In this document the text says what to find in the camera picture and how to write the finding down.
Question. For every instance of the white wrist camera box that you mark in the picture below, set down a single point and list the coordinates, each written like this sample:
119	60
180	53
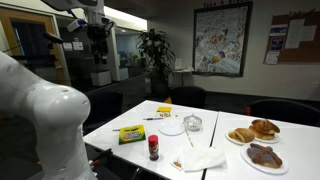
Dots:
76	25

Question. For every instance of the red capped small bottle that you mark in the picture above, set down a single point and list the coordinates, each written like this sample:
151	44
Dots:
153	148

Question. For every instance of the small printed paper card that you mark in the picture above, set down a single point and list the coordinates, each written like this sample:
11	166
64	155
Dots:
162	115

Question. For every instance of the large white plate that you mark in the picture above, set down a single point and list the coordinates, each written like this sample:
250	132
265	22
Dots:
263	169

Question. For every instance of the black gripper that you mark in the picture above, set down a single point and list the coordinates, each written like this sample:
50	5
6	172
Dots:
100	35

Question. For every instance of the golden bread roll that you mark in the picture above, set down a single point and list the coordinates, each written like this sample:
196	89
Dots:
242	135

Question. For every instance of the potted green plant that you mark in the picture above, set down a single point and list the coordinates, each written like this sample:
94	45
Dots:
156	53

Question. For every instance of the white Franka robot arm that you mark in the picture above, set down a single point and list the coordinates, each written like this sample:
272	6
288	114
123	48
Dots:
50	116

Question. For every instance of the dark blue pinned flyer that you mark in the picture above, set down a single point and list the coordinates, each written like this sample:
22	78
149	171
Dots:
277	43

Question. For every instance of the small white pinned paper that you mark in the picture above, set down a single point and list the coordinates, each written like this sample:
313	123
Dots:
310	32

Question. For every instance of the white round plate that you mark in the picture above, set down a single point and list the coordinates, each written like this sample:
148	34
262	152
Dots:
170	129
233	140
271	141

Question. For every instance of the thin yellow white stick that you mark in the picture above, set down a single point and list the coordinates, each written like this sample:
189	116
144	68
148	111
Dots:
189	138

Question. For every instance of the small white side table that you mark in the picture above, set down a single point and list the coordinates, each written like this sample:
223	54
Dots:
183	70

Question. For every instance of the small orange printed card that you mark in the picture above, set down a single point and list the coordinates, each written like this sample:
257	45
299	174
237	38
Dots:
176	164

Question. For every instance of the black office chair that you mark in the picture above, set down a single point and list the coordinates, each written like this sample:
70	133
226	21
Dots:
188	96
103	108
286	111

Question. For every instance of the chocolate topped bread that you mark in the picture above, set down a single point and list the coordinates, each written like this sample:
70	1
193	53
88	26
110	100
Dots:
265	156

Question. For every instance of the clear glass cup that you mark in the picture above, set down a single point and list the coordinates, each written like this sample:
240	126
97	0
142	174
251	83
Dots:
193	127

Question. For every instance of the stacked brown buns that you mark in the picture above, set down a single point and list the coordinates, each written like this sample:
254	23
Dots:
265	128

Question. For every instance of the green white marker pen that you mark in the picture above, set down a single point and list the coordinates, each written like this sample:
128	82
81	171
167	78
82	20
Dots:
152	118

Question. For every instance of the yellow sticky note pad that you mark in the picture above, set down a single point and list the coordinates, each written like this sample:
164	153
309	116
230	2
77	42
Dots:
164	109

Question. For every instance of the black orange bar clamp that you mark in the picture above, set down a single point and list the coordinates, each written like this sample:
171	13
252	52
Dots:
101	156

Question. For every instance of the crumpled white napkin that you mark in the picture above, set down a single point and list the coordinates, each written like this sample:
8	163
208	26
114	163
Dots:
201	158

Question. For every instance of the white paper door sign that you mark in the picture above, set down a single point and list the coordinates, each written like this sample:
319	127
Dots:
78	46
67	46

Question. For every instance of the large white pinned paper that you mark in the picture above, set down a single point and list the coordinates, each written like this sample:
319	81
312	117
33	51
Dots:
295	33

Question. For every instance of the blue white pinned flyer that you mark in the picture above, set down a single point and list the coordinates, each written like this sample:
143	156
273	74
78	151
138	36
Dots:
278	30

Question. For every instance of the yellow green marker box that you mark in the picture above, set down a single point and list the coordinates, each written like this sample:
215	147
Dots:
132	134

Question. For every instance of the brown cork notice board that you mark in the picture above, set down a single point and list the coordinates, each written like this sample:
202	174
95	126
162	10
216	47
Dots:
300	55

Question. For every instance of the white box cabinet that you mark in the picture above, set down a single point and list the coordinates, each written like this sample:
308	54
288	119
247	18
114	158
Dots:
101	78

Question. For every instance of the black framed colouring poster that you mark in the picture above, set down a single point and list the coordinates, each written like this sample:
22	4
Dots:
220	40

